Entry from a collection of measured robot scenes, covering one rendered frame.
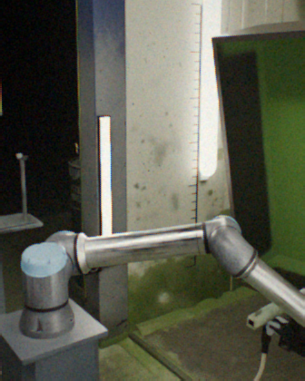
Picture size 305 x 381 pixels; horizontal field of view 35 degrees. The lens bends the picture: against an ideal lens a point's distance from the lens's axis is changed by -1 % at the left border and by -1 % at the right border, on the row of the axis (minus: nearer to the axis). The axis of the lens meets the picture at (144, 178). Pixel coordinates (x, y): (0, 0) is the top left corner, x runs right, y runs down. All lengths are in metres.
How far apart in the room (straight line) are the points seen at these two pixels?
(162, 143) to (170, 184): 0.24
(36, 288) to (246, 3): 2.06
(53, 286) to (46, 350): 0.20
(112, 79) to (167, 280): 1.21
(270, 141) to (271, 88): 0.27
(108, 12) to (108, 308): 1.53
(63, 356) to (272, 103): 1.48
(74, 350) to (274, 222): 1.36
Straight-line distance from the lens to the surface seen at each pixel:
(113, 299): 2.73
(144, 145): 2.58
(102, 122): 2.40
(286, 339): 2.09
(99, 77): 2.41
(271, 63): 2.38
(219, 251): 1.61
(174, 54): 2.67
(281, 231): 2.66
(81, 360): 1.74
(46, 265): 1.61
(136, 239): 1.73
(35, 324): 1.70
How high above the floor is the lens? 1.50
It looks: 13 degrees down
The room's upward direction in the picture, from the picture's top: straight up
